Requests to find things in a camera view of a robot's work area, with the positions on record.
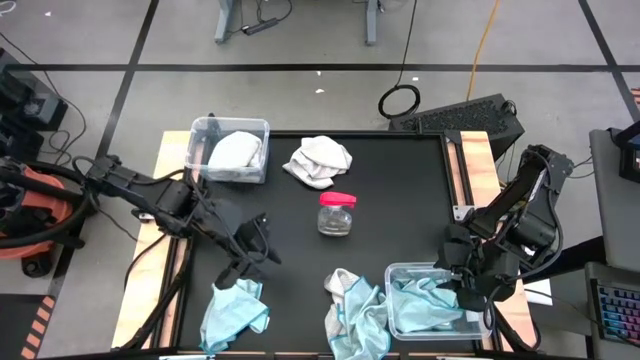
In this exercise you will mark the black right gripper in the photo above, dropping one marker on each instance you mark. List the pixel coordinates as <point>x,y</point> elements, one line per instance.
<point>457,250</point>

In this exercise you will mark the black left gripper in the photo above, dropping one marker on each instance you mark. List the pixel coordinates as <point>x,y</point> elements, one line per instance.
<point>232,230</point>

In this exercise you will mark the light blue microfiber towel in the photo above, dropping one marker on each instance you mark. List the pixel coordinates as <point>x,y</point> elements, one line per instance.
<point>230,315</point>
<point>425,316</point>
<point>415,290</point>
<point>362,320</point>

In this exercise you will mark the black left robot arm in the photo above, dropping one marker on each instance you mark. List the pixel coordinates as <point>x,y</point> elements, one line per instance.
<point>170,200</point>

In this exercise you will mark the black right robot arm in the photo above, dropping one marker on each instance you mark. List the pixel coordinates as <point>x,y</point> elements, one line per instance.
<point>530,200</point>

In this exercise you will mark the clear plastic bin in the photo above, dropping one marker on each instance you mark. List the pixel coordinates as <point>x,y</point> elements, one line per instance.
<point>192,166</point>
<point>475,327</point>

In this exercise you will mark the white paper sheet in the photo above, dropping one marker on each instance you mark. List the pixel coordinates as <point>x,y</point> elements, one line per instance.
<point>540,295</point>

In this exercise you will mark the glass jar with pink lid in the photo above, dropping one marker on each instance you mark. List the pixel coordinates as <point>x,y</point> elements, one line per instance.
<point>334,220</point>

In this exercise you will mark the wooden side board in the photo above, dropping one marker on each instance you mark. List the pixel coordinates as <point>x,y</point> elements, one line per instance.
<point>480,160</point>
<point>145,280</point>

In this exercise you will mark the rainbow backlit keyboard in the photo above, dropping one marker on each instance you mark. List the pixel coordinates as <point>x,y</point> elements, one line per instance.
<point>620,312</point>

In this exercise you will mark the black perforated computer tower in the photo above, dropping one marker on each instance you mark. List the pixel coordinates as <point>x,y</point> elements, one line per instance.
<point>460,120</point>

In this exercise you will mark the grey side table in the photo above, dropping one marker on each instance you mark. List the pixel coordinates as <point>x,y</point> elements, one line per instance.
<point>617,210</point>

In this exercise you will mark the dark screen device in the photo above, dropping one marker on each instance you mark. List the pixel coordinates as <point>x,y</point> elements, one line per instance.
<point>631,155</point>

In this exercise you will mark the orange striped floor mat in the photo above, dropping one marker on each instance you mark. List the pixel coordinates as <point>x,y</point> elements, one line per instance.
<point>37,325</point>

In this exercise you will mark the orange black machine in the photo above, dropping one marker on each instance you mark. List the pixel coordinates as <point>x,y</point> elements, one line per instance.
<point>30,220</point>

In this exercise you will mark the black power strip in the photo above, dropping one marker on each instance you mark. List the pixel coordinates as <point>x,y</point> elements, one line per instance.
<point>260,26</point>

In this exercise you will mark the grey leg wooden desk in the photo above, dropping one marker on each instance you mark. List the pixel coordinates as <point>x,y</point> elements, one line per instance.
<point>225,20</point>

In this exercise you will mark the black equipment box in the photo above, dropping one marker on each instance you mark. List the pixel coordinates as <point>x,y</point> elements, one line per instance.
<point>25,105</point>

